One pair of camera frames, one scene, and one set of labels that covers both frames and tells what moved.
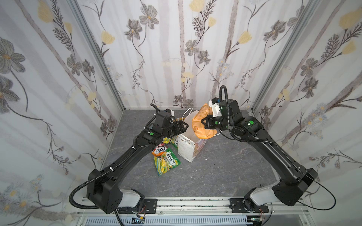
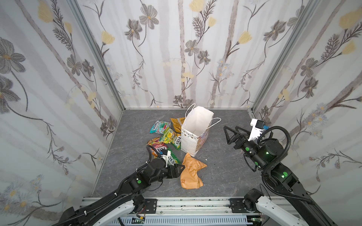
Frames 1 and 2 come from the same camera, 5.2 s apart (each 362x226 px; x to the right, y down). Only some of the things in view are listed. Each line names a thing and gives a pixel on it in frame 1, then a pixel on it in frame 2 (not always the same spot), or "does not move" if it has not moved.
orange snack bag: (199, 128) -> (189, 178)
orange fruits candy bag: (159, 149) does not move
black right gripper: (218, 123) -> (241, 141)
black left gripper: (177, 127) -> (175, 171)
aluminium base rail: (199, 211) does not move
